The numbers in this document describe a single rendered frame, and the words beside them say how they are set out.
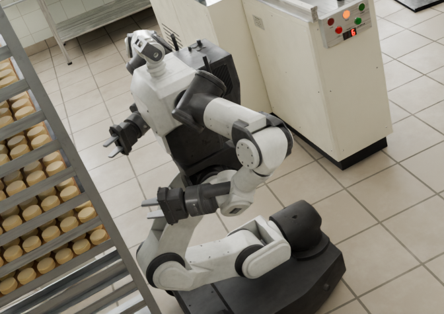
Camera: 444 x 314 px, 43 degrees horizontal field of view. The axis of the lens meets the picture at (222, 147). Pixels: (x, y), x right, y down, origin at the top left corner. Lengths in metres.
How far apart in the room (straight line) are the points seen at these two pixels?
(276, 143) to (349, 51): 1.32
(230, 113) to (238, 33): 1.73
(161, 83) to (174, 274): 0.69
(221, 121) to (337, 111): 1.35
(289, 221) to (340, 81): 0.78
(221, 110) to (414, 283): 1.23
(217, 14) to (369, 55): 0.83
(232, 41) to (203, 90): 1.59
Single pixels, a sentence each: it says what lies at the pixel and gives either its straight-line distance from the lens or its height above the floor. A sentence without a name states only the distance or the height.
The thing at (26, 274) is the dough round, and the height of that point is 0.79.
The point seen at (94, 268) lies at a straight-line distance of 2.27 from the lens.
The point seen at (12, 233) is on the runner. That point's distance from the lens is 1.63.
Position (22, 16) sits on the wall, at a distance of 6.10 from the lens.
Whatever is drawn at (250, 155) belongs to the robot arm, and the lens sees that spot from 1.36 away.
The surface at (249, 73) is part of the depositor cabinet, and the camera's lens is 3.23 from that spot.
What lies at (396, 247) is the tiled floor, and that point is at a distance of 2.51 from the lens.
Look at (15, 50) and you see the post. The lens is 1.40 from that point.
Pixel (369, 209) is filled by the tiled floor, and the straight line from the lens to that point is 2.70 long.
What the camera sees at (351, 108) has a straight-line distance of 2.77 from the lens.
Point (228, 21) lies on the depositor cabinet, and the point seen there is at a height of 0.72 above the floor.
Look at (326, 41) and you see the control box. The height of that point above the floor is 0.74.
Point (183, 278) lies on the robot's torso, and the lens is 2.03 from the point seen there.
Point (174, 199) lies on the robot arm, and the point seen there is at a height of 0.87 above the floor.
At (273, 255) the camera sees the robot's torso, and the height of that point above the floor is 0.30.
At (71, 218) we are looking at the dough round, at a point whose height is 0.88.
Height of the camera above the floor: 1.80
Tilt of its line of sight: 32 degrees down
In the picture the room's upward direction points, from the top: 19 degrees counter-clockwise
